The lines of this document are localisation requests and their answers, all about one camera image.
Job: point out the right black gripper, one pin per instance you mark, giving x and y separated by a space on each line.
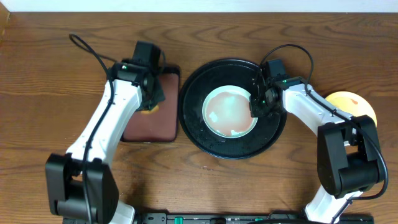
255 111

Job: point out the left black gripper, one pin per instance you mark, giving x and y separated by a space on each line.
154 99

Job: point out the green and orange sponge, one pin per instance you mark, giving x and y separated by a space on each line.
150 110

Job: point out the light blue plate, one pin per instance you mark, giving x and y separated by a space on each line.
226 112

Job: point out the yellow plate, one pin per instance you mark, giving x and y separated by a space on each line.
352 103

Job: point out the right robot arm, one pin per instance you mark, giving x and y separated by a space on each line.
350 165

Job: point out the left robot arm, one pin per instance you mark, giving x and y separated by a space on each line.
80 184

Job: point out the rectangular black tray brown mat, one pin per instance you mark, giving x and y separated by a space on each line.
159 124

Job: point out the round black serving tray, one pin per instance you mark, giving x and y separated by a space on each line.
199 84

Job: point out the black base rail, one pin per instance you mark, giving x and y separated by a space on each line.
184 218

